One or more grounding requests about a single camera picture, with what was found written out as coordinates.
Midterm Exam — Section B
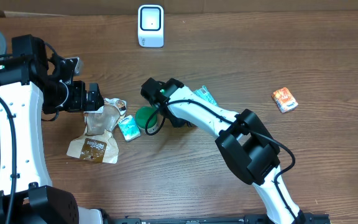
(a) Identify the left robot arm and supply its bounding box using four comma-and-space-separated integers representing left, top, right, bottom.
0, 34, 109, 223

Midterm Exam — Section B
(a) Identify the green lid jar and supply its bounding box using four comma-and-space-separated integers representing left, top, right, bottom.
135, 106, 158, 133

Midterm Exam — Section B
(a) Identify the large teal tissue pack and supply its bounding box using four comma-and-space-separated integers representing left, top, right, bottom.
193, 85, 218, 106

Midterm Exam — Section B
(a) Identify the cardboard back board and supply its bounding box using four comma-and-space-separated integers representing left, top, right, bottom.
0, 0, 358, 17

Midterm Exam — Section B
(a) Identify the white barcode scanner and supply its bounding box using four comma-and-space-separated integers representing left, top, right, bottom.
137, 4, 164, 48

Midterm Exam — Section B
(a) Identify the small teal tissue pack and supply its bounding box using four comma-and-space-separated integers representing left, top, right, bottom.
118, 115, 141, 142

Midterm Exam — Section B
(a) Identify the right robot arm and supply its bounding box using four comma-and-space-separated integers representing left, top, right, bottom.
140, 78, 305, 223

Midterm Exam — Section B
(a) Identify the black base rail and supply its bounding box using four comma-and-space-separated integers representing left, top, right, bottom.
104, 213, 332, 224

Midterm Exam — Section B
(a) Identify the brown bread bag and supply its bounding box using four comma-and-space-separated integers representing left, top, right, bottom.
67, 98, 127, 164

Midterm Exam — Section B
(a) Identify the orange tissue pack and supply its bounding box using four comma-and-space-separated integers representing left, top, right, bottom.
272, 87, 298, 113

